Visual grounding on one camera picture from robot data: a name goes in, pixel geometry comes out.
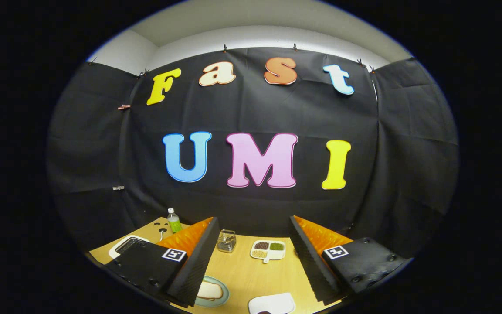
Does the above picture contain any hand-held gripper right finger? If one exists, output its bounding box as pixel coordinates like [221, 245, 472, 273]
[289, 215, 408, 306]

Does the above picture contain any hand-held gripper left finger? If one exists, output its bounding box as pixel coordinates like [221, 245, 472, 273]
[105, 217, 220, 307]

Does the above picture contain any plain bread slice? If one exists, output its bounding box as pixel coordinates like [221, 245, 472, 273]
[197, 281, 224, 301]

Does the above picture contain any white divided dish of beans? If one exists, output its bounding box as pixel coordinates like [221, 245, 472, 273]
[250, 239, 286, 263]

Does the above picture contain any light green plate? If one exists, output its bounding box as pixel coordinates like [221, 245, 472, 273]
[194, 276, 230, 308]

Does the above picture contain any green label water bottle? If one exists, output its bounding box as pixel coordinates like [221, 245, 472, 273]
[167, 208, 183, 234]

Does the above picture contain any square white plate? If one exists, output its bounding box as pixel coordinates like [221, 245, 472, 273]
[248, 293, 296, 314]

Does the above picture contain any black backdrop cloth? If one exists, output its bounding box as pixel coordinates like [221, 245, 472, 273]
[46, 47, 459, 262]

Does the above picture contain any white toaster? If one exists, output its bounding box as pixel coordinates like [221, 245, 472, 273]
[109, 235, 150, 260]

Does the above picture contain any metal wire utensil holder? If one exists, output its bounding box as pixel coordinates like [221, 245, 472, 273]
[217, 229, 237, 253]

